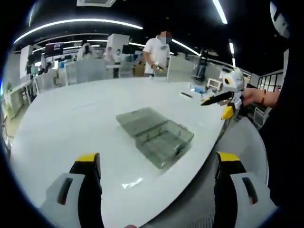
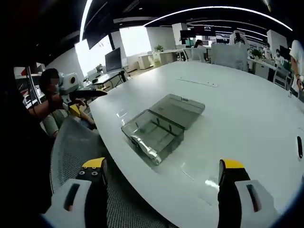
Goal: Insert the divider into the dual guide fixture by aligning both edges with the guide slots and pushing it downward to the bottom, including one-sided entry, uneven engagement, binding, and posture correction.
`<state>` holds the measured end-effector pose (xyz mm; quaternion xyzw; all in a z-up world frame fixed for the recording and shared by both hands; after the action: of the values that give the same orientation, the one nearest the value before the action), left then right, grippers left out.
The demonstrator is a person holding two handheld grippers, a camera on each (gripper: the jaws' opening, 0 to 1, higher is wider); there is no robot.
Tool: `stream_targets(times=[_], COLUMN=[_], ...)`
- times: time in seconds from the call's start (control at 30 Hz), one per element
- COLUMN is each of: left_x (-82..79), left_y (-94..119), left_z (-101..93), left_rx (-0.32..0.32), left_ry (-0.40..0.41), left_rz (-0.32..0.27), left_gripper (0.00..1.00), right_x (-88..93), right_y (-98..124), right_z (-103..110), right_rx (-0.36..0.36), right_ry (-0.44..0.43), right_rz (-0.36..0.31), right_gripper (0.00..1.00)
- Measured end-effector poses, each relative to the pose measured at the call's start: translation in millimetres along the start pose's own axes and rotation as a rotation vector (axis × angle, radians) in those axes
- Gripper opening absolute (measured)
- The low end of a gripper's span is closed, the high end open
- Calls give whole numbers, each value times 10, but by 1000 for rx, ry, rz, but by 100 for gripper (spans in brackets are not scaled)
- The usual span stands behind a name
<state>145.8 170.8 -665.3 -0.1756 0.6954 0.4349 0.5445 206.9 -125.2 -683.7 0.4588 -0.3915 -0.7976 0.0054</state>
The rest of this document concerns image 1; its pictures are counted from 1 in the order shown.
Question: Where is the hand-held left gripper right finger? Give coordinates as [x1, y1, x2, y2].
[213, 151, 279, 228]

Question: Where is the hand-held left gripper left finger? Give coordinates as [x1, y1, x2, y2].
[39, 152, 105, 228]

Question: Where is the clear plastic divider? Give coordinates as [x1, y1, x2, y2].
[122, 177, 144, 190]

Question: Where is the transparent grey guide fixture box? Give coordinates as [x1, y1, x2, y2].
[115, 106, 195, 170]

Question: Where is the person's right hand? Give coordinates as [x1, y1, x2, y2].
[241, 86, 263, 105]

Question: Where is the white mesh office chair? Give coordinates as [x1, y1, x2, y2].
[142, 116, 270, 228]

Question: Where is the white desk partition screen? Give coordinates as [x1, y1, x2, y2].
[65, 59, 107, 85]
[167, 57, 198, 83]

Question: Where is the person's dark clothing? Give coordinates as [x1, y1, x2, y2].
[258, 47, 304, 207]

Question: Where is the ceiling light strip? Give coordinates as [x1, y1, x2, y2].
[13, 18, 144, 45]

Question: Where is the wall display screen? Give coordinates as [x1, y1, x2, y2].
[45, 42, 64, 57]

